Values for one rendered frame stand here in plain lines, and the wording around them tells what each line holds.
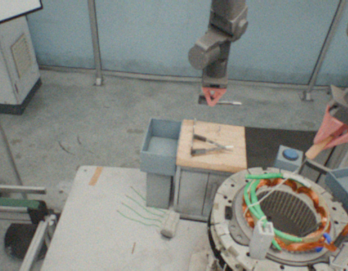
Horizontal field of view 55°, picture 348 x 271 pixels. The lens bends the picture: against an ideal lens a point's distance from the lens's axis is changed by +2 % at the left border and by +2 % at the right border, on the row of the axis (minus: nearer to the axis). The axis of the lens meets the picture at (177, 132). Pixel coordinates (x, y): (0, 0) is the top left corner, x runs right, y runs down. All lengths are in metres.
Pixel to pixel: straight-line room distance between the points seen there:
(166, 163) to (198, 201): 0.19
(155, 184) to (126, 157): 1.40
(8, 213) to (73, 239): 0.29
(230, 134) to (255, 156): 1.54
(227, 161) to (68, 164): 1.68
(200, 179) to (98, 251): 0.38
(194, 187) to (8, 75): 2.06
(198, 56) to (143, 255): 0.62
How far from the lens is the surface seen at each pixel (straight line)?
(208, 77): 0.90
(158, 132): 1.11
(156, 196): 1.13
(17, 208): 1.29
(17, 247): 2.12
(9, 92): 2.89
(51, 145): 2.65
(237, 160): 0.97
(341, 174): 1.09
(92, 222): 1.16
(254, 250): 0.72
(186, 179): 1.01
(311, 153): 0.68
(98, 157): 2.48
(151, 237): 1.12
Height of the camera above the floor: 1.72
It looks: 40 degrees down
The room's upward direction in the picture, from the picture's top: 5 degrees clockwise
